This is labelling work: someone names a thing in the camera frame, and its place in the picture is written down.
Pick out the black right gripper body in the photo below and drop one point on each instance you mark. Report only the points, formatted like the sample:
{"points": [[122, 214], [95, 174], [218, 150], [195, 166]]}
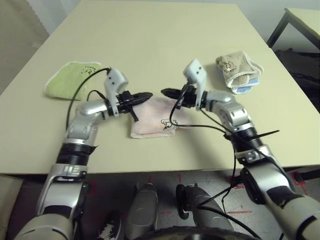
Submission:
{"points": [[191, 97]]}

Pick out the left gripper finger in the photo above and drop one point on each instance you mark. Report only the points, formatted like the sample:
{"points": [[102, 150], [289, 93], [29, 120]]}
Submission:
{"points": [[141, 100], [143, 95]]}

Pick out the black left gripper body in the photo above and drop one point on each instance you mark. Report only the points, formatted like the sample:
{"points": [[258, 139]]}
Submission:
{"points": [[123, 101]]}

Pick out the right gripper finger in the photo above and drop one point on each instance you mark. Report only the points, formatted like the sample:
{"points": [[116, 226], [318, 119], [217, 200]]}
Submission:
{"points": [[170, 91], [172, 96]]}

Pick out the pink towel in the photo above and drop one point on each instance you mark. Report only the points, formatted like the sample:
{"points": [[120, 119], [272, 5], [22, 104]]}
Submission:
{"points": [[150, 122]]}

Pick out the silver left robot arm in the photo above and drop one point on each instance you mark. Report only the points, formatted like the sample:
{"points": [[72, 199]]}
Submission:
{"points": [[80, 125]]}

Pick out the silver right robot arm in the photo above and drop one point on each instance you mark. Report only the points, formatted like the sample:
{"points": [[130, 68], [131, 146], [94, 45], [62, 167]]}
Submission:
{"points": [[237, 117]]}

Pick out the blue folded towel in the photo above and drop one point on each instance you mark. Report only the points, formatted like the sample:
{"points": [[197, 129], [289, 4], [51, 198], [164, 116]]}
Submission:
{"points": [[243, 89]]}

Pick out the beige folded towel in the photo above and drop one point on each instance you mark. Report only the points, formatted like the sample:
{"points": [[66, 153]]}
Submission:
{"points": [[237, 65]]}

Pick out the green folded towel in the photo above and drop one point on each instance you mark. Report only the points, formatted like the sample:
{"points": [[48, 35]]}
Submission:
{"points": [[65, 82]]}

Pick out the red floor tape corner mark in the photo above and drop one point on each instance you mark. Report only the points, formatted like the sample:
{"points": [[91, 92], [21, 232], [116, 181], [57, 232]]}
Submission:
{"points": [[232, 178], [92, 187], [301, 185]]}

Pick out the grey right robot leg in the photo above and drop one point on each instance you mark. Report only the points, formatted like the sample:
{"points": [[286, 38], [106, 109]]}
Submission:
{"points": [[200, 200]]}

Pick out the beige curtain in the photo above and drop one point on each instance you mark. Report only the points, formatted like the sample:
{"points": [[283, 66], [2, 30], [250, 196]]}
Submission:
{"points": [[17, 45]]}

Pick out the red floor tape line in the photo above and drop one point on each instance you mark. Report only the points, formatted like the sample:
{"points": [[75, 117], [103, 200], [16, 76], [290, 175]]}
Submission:
{"points": [[240, 212]]}

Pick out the black shoe white print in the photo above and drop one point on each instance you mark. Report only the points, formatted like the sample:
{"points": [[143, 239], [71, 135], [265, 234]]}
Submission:
{"points": [[111, 227]]}

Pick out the dark robot torso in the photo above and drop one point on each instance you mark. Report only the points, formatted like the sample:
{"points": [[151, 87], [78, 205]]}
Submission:
{"points": [[195, 235]]}

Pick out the black table foot bar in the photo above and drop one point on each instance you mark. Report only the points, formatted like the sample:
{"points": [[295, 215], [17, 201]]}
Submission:
{"points": [[308, 175]]}

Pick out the beige side table black frame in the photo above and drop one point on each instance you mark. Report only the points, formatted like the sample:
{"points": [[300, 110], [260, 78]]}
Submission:
{"points": [[305, 25]]}

